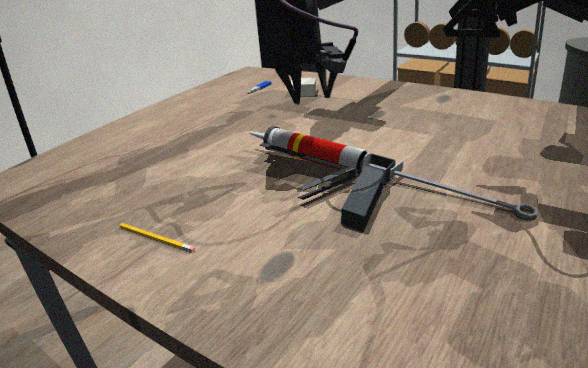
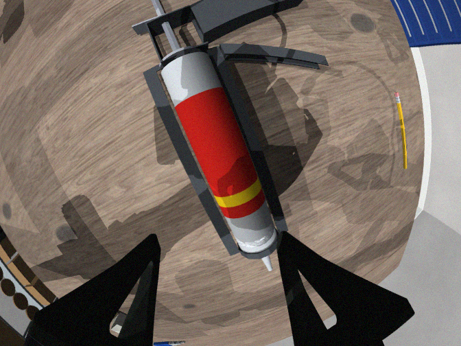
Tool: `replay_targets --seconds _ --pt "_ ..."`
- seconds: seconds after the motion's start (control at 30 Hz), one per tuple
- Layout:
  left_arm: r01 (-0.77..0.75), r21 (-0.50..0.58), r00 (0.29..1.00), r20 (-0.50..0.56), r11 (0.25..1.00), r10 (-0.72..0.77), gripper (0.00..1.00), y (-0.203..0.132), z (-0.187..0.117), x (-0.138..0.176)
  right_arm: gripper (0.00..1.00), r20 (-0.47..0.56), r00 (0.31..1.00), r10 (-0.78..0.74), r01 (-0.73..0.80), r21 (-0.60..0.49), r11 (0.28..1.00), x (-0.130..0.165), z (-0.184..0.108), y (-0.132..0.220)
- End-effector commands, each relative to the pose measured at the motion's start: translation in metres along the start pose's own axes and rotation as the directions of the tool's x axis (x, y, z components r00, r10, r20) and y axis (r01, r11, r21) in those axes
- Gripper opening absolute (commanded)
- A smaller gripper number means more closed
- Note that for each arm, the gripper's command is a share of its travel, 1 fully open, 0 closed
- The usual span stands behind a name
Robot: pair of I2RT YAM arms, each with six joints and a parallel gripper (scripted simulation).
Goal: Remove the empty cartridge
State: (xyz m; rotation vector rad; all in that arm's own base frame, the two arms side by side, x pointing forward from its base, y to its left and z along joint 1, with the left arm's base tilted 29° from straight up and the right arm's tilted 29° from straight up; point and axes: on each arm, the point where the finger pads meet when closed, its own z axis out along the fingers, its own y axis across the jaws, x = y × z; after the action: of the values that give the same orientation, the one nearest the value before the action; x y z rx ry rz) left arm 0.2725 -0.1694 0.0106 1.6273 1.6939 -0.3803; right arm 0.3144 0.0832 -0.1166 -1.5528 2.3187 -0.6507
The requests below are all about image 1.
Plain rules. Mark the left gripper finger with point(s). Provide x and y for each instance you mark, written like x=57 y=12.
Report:
x=490 y=30
x=473 y=13

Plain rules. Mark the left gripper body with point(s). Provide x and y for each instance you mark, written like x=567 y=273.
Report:
x=510 y=6

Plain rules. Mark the red and grey sealant cartridge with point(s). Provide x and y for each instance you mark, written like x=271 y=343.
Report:
x=319 y=148

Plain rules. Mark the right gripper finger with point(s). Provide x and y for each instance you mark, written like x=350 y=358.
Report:
x=295 y=73
x=322 y=76

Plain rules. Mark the yellow pencil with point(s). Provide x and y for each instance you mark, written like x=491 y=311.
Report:
x=158 y=238

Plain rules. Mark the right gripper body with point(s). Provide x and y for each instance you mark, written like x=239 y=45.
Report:
x=303 y=41

